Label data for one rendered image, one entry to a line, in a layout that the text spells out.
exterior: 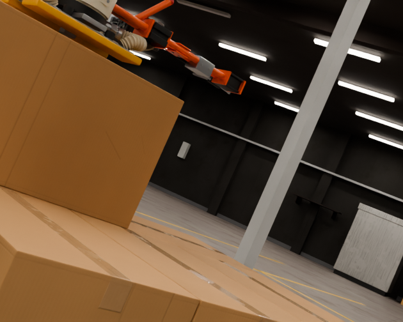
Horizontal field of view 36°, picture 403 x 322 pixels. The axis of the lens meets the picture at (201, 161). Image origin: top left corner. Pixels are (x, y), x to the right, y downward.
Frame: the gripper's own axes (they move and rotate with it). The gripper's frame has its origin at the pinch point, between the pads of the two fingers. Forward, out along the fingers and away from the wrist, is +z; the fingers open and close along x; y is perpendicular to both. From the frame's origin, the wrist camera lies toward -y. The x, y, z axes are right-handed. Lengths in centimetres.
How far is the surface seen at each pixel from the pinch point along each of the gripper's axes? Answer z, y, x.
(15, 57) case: 20, 46, -26
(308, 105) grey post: -160, -247, 51
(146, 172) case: 21.1, -1.7, -39.3
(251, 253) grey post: -153, -251, -70
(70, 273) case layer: 79, 46, -57
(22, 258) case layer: 79, 55, -57
